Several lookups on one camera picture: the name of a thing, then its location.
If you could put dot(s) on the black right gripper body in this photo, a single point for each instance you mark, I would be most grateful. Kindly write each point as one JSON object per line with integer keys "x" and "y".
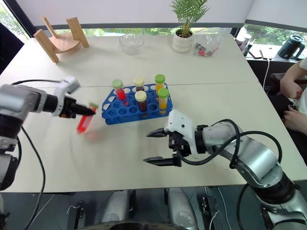
{"x": 178, "y": 142}

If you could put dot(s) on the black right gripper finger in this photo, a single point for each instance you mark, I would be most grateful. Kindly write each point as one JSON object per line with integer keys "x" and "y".
{"x": 165, "y": 161}
{"x": 158, "y": 133}

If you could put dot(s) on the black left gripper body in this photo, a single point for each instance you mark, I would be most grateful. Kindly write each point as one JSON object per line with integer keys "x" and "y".
{"x": 69, "y": 109}

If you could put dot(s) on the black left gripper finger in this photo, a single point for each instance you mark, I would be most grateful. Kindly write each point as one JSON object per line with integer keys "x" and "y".
{"x": 84, "y": 113}
{"x": 82, "y": 107}

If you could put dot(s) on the red test tube green cap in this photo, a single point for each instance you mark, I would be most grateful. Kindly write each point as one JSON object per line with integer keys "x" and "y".
{"x": 120, "y": 94}
{"x": 84, "y": 124}

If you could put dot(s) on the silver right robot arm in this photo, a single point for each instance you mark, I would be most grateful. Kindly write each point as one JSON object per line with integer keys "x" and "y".
{"x": 254, "y": 155}

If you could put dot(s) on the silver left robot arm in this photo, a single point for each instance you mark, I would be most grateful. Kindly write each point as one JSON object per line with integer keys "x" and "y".
{"x": 14, "y": 98}

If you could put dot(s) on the orange test tube green cap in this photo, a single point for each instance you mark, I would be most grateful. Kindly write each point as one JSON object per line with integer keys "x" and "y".
{"x": 160, "y": 79}
{"x": 163, "y": 103}

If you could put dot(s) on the blue test tube rack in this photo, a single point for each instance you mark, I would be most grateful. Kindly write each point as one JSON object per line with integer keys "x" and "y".
{"x": 112, "y": 95}

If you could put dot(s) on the brown test tube cream cap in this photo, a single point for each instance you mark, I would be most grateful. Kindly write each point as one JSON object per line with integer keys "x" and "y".
{"x": 138, "y": 81}
{"x": 143, "y": 104}

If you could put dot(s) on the person's bare hand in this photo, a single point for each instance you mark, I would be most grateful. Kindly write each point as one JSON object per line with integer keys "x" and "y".
{"x": 297, "y": 121}

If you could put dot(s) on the grey rounded robot leg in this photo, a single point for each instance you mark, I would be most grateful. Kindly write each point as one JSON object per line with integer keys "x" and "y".
{"x": 115, "y": 208}
{"x": 182, "y": 208}

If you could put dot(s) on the wooden stand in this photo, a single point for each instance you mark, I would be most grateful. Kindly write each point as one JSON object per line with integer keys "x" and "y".
{"x": 67, "y": 43}

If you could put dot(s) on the clear glass bowl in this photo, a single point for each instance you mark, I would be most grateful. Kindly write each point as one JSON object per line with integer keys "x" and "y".
{"x": 132, "y": 48}

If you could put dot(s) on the potted palm in white pot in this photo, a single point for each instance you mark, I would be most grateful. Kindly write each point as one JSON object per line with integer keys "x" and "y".
{"x": 182, "y": 44}

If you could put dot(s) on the clear plastic bag with parts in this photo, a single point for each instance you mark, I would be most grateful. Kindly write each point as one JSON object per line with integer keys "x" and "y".
{"x": 204, "y": 51}

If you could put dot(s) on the pink and white bottles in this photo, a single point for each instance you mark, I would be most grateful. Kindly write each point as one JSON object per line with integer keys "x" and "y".
{"x": 242, "y": 44}

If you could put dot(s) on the dark green kettle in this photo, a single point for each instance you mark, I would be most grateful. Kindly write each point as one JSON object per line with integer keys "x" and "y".
{"x": 289, "y": 49}

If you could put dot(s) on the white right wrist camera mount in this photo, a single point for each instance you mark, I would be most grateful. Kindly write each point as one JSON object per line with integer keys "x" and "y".
{"x": 180, "y": 122}

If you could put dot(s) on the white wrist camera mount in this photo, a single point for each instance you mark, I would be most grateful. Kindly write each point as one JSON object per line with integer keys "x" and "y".
{"x": 62, "y": 87}
{"x": 180, "y": 122}

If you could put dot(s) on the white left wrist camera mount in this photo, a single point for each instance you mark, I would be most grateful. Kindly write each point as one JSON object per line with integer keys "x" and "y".
{"x": 62, "y": 87}

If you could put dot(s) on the black metal bracket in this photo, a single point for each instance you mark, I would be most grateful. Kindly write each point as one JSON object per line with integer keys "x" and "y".
{"x": 76, "y": 215}
{"x": 211, "y": 206}

